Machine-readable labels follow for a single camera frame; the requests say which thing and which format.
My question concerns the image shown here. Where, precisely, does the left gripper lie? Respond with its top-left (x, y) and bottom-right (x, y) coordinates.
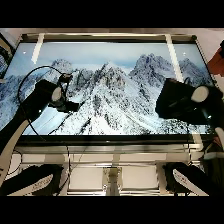
top-left (49, 97), bottom-right (81, 114)

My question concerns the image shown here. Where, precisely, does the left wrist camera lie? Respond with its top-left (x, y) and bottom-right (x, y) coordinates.
top-left (57, 73), bottom-right (74, 101)

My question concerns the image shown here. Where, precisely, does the black cable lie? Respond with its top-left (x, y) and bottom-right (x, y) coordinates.
top-left (16, 65), bottom-right (72, 196)

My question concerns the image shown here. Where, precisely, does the silver frame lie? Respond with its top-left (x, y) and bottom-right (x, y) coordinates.
top-left (13, 32), bottom-right (216, 197)

